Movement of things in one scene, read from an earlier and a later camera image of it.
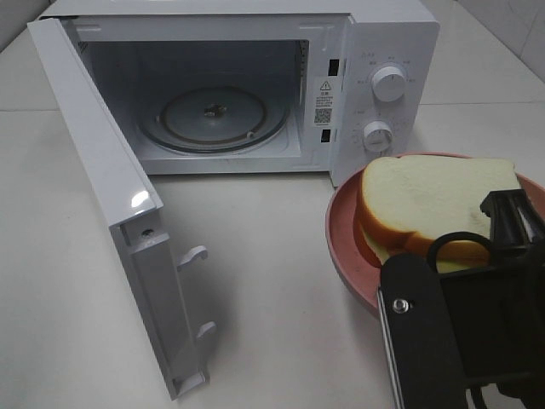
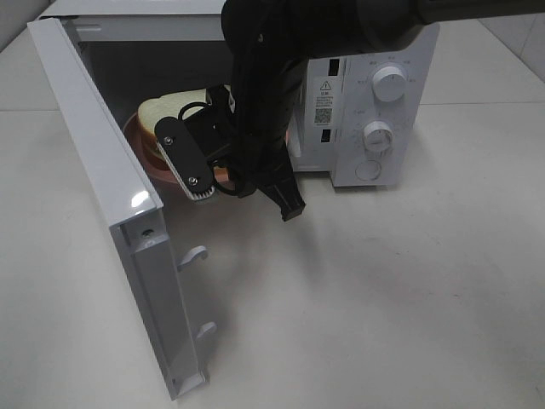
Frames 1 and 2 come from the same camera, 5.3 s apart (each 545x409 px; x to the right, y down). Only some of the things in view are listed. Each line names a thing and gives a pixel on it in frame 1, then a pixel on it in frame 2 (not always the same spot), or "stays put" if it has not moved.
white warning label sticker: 323,103 stays put
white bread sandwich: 404,205 → 153,110
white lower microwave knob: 377,135 stays put
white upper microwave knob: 388,83 stays put
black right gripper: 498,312 → 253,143
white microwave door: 157,280 stays put
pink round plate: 363,272 → 162,176
